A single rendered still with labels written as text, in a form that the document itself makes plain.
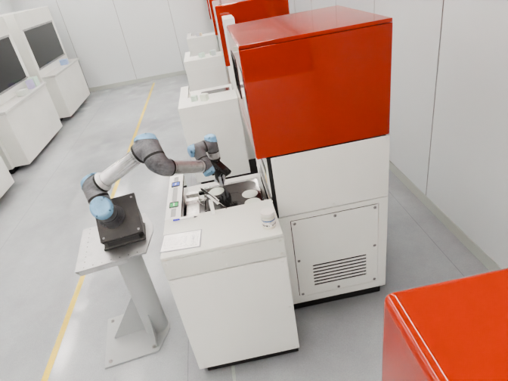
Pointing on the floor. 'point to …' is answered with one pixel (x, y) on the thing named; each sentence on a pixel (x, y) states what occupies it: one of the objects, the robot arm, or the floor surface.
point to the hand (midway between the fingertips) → (223, 184)
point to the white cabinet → (238, 313)
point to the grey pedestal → (136, 318)
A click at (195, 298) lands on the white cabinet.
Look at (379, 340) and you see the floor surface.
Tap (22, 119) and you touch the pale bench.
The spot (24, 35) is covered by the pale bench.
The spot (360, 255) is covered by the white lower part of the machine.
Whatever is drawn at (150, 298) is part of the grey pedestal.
